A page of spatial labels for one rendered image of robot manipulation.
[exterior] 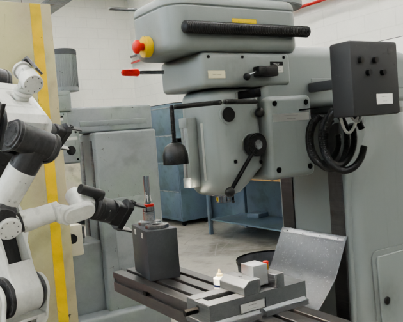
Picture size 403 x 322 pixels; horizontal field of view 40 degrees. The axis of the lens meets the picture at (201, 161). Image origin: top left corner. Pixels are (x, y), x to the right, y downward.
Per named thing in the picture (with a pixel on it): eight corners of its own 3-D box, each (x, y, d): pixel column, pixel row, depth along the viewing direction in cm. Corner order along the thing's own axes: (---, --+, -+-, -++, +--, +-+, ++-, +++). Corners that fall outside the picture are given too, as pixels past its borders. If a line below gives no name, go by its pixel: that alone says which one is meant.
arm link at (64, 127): (61, 154, 239) (38, 150, 230) (51, 141, 244) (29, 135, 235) (77, 132, 236) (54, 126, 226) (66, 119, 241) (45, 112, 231)
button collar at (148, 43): (148, 55, 157) (146, 34, 157) (139, 59, 162) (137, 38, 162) (155, 55, 158) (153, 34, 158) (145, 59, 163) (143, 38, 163)
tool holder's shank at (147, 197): (149, 204, 219) (146, 176, 218) (142, 204, 220) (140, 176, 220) (153, 202, 222) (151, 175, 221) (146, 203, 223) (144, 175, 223)
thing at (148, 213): (151, 222, 218) (150, 207, 218) (141, 222, 220) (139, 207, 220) (157, 220, 223) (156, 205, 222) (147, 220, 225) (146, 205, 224)
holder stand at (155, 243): (150, 282, 206) (145, 228, 204) (134, 269, 226) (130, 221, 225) (180, 276, 210) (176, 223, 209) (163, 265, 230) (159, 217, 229)
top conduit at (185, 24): (187, 32, 148) (187, 18, 148) (180, 34, 152) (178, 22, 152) (311, 36, 172) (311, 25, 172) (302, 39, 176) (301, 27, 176)
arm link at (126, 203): (122, 236, 204) (96, 230, 195) (110, 222, 210) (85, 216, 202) (139, 207, 202) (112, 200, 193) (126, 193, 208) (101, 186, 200)
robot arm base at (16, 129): (8, 158, 162) (23, 121, 163) (-8, 148, 172) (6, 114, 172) (52, 172, 173) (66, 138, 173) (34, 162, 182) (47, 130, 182)
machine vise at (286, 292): (213, 333, 149) (210, 292, 148) (185, 319, 161) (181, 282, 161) (310, 303, 167) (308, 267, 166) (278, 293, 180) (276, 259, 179)
